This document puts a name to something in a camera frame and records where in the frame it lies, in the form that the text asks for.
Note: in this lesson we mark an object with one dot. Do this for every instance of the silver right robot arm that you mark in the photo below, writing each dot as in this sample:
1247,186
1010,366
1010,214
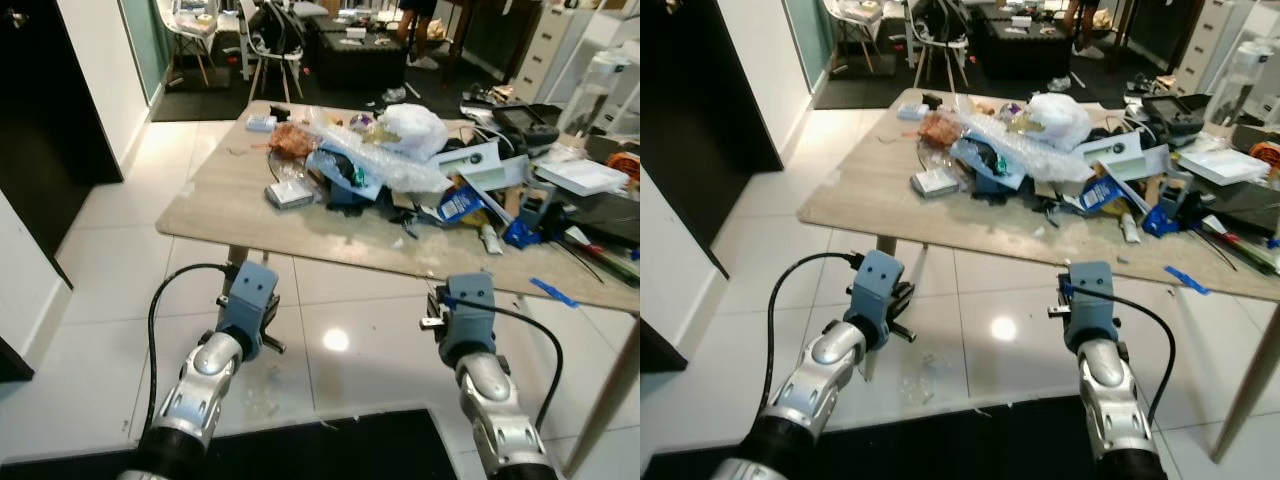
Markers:
495,410
1115,400

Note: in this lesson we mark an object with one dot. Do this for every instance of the small white tube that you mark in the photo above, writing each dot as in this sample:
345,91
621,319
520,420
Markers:
491,241
1131,229

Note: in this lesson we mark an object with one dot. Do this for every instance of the blue snack packet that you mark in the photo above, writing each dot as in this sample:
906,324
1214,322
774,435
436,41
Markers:
1102,194
460,205

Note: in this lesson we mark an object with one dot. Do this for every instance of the light wooden table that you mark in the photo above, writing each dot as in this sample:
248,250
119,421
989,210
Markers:
250,215
880,190

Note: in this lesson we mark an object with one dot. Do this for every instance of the blue tape strip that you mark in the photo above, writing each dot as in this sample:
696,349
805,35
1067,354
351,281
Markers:
553,291
1186,279

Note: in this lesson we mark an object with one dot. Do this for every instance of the blue plastic tool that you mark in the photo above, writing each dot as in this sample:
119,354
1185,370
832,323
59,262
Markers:
1165,215
530,225

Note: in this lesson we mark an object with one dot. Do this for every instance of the black floor mat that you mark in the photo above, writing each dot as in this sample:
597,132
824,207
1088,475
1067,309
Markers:
950,440
250,450

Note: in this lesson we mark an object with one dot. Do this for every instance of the flat white plastic pack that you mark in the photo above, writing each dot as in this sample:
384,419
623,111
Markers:
936,182
290,194

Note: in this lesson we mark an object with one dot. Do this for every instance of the clear bubble wrap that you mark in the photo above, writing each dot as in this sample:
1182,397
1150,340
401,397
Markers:
390,170
1035,158

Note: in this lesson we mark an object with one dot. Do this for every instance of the crumpled blue bag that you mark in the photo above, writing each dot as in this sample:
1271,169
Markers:
985,168
340,180

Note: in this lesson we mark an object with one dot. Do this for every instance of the open white cardboard box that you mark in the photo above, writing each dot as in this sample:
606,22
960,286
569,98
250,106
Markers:
1115,148
475,158

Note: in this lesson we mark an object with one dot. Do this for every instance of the white plastic bag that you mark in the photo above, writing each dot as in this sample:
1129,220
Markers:
415,130
1060,118

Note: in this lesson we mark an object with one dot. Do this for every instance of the crumpled orange-brown wrapper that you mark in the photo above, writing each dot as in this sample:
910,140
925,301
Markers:
940,128
292,140

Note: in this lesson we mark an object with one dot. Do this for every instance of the flat black case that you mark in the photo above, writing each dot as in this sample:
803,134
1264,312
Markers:
605,215
1250,205

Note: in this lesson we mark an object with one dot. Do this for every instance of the small white box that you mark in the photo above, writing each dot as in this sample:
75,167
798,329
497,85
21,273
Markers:
260,123
912,111

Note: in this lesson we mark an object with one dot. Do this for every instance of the flat white book-shaped box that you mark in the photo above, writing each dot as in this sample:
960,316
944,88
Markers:
582,177
1225,166

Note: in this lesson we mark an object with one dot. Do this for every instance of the black electronic device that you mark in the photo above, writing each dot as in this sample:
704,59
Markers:
1172,112
525,122

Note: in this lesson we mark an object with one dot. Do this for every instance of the orange round object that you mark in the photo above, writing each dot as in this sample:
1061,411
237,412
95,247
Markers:
1266,156
625,165

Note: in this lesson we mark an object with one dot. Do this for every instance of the black low cabinet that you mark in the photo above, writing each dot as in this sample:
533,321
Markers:
360,60
1020,50

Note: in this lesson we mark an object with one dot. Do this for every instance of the person legs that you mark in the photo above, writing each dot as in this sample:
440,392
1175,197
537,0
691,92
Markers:
1083,20
418,30

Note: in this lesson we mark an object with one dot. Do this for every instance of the clear plastic container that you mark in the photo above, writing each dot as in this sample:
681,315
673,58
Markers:
1240,78
600,85

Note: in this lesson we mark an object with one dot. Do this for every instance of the white drawer cabinet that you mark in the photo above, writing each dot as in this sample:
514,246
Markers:
550,45
1205,45

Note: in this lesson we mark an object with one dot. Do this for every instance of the white chair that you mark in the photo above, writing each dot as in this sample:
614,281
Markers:
852,15
190,25

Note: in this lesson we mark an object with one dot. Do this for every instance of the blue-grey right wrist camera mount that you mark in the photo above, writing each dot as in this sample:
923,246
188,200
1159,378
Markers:
470,315
1092,300

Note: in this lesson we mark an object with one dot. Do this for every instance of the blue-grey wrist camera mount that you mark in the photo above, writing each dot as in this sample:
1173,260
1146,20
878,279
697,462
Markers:
873,285
1092,300
470,315
248,300

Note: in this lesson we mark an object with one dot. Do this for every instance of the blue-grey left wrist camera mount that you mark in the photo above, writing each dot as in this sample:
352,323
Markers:
248,300
873,285

